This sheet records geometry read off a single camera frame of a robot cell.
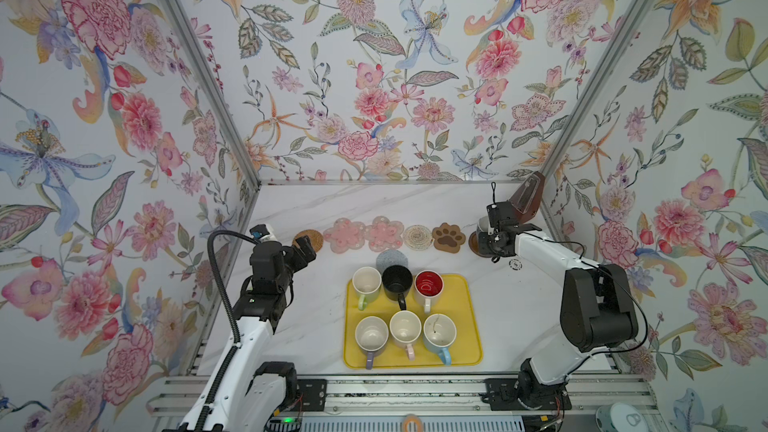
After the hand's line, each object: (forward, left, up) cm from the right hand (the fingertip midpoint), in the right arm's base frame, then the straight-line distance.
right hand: (489, 243), depth 96 cm
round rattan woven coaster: (+3, +58, -5) cm, 58 cm away
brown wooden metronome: (+15, -14, +4) cm, 21 cm away
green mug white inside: (-13, +38, -3) cm, 41 cm away
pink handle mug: (-26, +26, -5) cm, 37 cm away
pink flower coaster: (+7, +34, -6) cm, 35 cm away
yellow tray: (-31, +30, +2) cm, 43 cm away
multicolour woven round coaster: (+5, +22, -5) cm, 23 cm away
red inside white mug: (-14, +19, -5) cm, 24 cm away
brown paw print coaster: (+6, +11, -6) cm, 14 cm away
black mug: (-15, +29, +1) cm, 32 cm away
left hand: (-11, +55, +13) cm, 58 cm away
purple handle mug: (-28, +36, -6) cm, 46 cm away
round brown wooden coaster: (+4, +3, -7) cm, 9 cm away
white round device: (-45, -22, -2) cm, 50 cm away
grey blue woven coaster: (-3, +31, -5) cm, 32 cm away
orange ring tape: (-47, +25, -6) cm, 54 cm away
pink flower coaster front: (+6, +48, -6) cm, 49 cm away
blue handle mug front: (-26, +17, -5) cm, 32 cm away
